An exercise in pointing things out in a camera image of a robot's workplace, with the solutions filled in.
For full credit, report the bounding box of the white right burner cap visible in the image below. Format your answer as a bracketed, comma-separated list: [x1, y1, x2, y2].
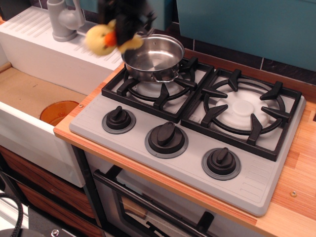
[216, 90, 270, 130]

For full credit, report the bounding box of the white toy sink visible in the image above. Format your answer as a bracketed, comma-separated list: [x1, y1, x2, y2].
[0, 6, 122, 187]

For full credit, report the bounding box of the grey toy faucet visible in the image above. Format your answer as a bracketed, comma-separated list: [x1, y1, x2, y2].
[47, 0, 85, 42]

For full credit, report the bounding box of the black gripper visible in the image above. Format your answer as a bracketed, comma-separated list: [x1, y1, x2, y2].
[98, 0, 157, 47]

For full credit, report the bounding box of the oven door with window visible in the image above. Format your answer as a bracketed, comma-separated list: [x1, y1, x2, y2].
[95, 169, 249, 237]

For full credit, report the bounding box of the orange plastic bowl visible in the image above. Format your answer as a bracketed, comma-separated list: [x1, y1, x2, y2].
[39, 101, 79, 126]

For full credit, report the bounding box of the black burner grate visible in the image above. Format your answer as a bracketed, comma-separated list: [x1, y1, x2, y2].
[181, 69, 303, 161]
[101, 57, 215, 123]

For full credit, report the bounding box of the black stove knob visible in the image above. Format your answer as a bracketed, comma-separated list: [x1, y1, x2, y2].
[145, 121, 189, 159]
[201, 147, 241, 181]
[102, 106, 136, 134]

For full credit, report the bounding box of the black oven door handle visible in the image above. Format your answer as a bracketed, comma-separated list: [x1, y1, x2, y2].
[93, 165, 214, 237]

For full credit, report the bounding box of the black right burner grate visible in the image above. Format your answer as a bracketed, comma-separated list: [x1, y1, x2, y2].
[181, 69, 303, 161]

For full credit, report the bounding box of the black braided cable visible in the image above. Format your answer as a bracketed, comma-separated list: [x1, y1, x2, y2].
[0, 192, 24, 237]

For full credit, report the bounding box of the grey stove top panel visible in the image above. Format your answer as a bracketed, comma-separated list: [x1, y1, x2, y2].
[69, 94, 306, 216]

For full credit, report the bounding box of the black left burner grate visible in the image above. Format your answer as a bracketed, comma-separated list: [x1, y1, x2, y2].
[101, 57, 215, 123]

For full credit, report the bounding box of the black middle stove knob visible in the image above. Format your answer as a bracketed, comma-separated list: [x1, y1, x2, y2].
[145, 121, 189, 159]

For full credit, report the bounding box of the stainless steel pan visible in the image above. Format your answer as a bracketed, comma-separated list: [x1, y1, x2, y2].
[121, 34, 185, 83]

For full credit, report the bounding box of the black left stove knob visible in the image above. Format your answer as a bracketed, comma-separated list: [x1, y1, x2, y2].
[102, 106, 136, 134]

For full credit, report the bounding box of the black right stove knob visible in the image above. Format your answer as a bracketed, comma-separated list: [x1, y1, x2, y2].
[201, 147, 241, 181]

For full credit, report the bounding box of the yellow stuffed duck toy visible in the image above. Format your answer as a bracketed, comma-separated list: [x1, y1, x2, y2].
[84, 20, 144, 56]

